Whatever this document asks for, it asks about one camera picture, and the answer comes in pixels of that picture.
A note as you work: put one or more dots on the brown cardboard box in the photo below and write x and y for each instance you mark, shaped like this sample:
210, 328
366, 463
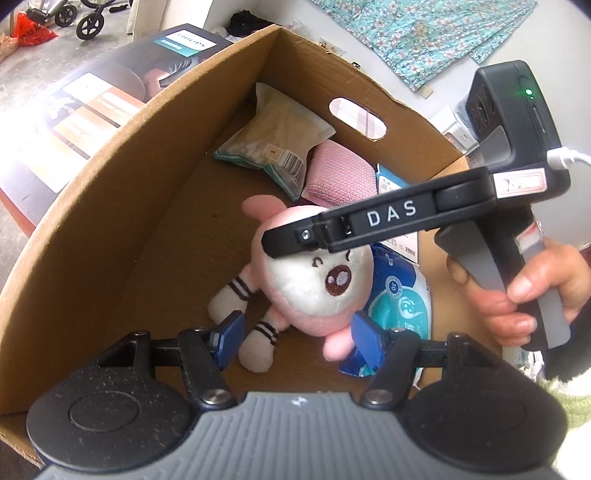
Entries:
161, 258

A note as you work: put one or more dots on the blue white carton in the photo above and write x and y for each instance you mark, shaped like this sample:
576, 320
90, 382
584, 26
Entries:
390, 182

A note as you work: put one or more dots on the clear cotton swab bag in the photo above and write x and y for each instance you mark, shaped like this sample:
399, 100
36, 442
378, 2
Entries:
272, 134

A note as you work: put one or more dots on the wheelchair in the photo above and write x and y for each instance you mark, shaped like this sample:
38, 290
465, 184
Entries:
90, 23

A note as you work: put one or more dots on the blue wet wipes pack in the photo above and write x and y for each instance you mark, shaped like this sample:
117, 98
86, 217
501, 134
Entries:
401, 300

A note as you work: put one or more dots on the large dark printed carton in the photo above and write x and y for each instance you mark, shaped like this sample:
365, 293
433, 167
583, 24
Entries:
92, 101

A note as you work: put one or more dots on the pink textured packet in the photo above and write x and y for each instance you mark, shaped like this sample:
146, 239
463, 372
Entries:
337, 175

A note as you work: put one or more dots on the white water dispenser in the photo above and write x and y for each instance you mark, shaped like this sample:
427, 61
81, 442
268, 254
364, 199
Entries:
455, 129

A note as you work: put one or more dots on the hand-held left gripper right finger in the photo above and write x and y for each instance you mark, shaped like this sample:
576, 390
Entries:
367, 339

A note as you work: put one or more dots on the teal floral wall cloth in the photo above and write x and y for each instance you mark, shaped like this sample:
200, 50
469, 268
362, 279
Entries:
425, 37

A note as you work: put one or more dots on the wall socket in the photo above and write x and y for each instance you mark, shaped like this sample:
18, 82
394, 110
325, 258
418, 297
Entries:
425, 90

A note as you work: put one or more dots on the black bag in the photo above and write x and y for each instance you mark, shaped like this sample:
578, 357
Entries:
249, 23

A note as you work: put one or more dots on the pink plush toy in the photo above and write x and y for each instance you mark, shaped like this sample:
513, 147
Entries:
304, 286

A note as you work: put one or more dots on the green textured cloth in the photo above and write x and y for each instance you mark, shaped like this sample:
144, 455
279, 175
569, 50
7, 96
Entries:
570, 406

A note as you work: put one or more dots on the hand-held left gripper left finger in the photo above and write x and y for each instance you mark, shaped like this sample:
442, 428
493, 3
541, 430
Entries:
228, 339

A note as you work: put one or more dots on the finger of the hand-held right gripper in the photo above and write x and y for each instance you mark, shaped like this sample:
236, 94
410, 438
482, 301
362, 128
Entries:
392, 214

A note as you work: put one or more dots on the person's right hand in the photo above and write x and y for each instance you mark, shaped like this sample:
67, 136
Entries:
531, 281

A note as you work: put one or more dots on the red plastic bag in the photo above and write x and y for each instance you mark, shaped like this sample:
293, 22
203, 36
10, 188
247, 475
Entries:
34, 30

